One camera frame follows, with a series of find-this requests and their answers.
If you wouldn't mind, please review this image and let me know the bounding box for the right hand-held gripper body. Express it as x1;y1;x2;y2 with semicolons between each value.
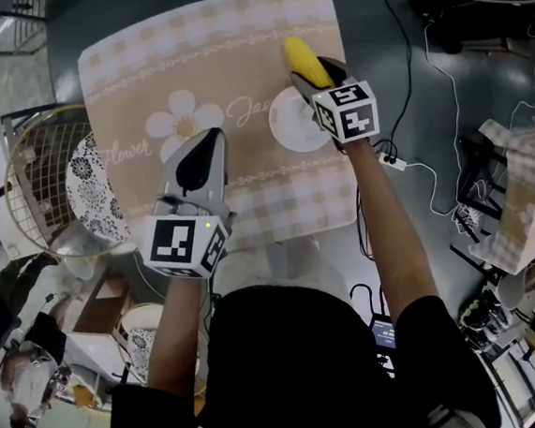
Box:
309;78;379;147

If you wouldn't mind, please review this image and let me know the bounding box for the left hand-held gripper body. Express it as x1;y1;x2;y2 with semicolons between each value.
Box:
136;190;244;285

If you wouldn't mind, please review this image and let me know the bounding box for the yellow banana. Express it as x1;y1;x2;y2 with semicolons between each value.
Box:
282;32;337;94

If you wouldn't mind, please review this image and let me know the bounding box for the white round plate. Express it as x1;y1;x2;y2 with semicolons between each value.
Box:
265;81;338;156

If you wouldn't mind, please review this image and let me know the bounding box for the person's left forearm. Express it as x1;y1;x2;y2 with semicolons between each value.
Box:
136;271;221;401

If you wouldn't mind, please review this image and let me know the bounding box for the person's right forearm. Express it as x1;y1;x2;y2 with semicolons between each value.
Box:
342;130;444;330

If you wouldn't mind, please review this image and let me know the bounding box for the white power strip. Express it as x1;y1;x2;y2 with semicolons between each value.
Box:
378;149;409;174

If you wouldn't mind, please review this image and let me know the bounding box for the floral seat cushion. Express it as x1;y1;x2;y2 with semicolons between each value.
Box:
60;127;134;248
126;325;165;383

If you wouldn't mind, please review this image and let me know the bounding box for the checked floral tablecloth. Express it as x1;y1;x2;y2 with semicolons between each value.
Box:
71;0;364;266
455;114;535;280

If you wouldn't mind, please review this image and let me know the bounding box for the person's black shirt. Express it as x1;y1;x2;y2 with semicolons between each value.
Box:
94;262;502;428

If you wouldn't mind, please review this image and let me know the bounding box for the white plastic chair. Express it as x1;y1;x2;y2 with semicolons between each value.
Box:
493;247;535;313

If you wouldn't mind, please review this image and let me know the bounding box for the pile of sneakers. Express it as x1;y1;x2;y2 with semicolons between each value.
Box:
454;287;517;348

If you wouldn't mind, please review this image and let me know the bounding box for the black floor cable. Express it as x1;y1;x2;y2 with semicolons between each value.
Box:
371;0;422;151

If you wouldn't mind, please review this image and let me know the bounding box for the gold wire round chair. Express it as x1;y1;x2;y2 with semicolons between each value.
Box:
0;98;136;268
115;297;209;405

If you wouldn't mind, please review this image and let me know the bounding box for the white floor cable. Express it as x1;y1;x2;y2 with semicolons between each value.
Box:
389;8;535;243

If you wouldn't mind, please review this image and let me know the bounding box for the black metal table frame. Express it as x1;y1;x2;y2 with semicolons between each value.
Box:
438;130;524;281

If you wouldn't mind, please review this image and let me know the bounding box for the black waist recorder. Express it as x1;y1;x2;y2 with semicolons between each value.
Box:
367;311;400;355

